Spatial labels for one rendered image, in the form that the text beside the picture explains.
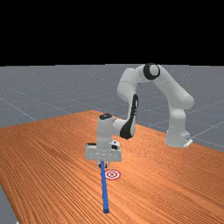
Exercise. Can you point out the long blue stick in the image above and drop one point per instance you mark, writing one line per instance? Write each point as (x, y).
(104, 189)

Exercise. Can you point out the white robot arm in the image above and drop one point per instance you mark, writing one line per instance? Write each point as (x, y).
(175, 96)

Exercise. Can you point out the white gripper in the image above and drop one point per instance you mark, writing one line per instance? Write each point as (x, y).
(102, 153)

